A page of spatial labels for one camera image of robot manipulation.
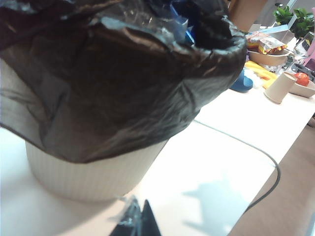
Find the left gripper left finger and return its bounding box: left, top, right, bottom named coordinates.
left=108, top=195, right=143, bottom=236

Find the black garbage bag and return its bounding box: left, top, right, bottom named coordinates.
left=0, top=0, right=248, bottom=164

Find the grey cable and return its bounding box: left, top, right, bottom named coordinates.
left=193, top=119, right=282, bottom=212

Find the brown paper bowl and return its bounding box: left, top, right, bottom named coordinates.
left=248, top=49, right=292, bottom=67

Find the blue rubber slipper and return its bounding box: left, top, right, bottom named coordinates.
left=230, top=68, right=254, bottom=93

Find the white blue cardboard box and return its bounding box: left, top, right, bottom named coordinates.
left=248, top=23, right=296, bottom=41

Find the beige shallow bowl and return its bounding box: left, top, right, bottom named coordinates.
left=289, top=78, right=315, bottom=98

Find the clear drinking glass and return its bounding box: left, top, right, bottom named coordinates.
left=293, top=31, right=315, bottom=59

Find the blue snack packet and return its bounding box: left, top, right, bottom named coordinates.
left=169, top=3, right=197, bottom=47

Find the orange yellow snack packet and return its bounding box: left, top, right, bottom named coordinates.
left=246, top=33, right=288, bottom=55

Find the yellow cloth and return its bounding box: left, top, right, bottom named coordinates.
left=244, top=60, right=278, bottom=89

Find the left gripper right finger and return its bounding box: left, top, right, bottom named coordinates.
left=142, top=199, right=162, bottom=236

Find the white ribbed plastic trash can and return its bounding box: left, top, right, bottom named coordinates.
left=0, top=59, right=170, bottom=203

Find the beige paper cup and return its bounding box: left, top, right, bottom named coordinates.
left=263, top=71, right=298, bottom=104

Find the green potted plant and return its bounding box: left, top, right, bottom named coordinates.
left=273, top=5, right=294, bottom=25
left=292, top=8, right=315, bottom=41

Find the red tomato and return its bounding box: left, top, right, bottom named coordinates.
left=294, top=72, right=310, bottom=87

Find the brown desk partition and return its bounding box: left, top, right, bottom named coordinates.
left=227, top=0, right=269, bottom=34

